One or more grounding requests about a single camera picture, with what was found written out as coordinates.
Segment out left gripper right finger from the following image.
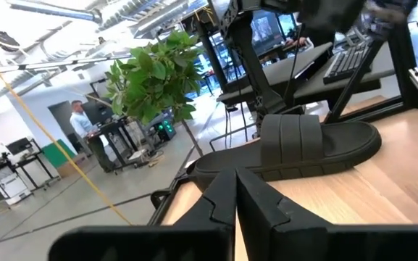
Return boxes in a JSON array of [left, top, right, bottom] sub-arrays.
[[236, 167, 418, 261]]

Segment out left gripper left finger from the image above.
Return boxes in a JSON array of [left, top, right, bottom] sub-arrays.
[[48, 167, 238, 261]]

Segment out black rubber slide sandal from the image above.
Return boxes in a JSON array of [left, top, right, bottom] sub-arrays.
[[185, 113, 383, 194]]

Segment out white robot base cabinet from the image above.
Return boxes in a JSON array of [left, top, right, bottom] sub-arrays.
[[0, 169, 33, 206]]

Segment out computer tower green lights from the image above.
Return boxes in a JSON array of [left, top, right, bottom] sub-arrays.
[[153, 117, 177, 143]]

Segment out black standing desk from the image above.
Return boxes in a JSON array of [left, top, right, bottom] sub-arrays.
[[85, 117, 148, 171]]

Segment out brown cardboard box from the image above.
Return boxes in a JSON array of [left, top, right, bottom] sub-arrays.
[[56, 152, 91, 179]]

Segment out black computer monitor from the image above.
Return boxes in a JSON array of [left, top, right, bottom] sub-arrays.
[[81, 99, 114, 126], [5, 136, 34, 156]]

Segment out green partition panel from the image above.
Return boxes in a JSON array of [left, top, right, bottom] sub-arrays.
[[41, 138, 78, 170]]

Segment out person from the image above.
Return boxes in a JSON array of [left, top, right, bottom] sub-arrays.
[[70, 100, 116, 174]]

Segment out green potted plant black pot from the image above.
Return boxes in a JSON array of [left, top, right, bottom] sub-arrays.
[[103, 30, 205, 157]]

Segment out grey desk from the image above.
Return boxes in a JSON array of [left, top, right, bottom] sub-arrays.
[[215, 41, 396, 108]]

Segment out black equipment cart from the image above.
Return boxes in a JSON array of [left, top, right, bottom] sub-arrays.
[[0, 150, 61, 193]]

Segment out black computer keyboard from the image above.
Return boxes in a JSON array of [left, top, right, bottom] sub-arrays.
[[322, 40, 373, 86]]

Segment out yellow hanging cable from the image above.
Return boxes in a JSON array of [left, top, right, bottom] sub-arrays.
[[0, 45, 134, 226]]

